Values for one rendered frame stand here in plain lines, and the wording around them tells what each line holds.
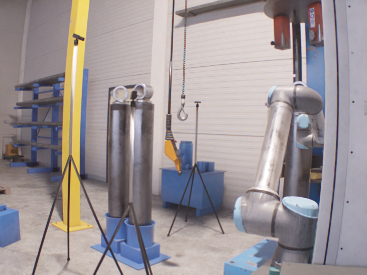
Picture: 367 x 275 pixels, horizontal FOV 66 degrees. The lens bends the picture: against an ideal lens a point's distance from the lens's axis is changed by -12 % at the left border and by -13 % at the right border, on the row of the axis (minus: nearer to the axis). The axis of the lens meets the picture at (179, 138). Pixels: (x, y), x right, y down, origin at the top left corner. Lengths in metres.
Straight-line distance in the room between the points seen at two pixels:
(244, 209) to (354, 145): 0.50
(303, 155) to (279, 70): 2.56
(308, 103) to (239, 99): 3.56
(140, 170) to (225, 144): 2.55
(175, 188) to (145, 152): 2.11
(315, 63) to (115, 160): 2.05
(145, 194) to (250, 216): 1.73
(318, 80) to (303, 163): 0.84
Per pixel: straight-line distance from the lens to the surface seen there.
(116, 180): 3.10
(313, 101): 1.56
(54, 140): 8.76
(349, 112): 1.10
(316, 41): 2.46
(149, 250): 3.04
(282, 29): 2.73
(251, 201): 1.30
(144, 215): 2.93
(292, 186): 2.47
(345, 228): 1.14
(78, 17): 4.06
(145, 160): 2.84
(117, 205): 3.15
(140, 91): 3.00
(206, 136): 5.38
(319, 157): 2.66
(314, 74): 2.94
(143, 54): 6.60
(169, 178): 4.94
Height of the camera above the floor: 1.25
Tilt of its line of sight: 2 degrees down
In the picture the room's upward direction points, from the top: 2 degrees clockwise
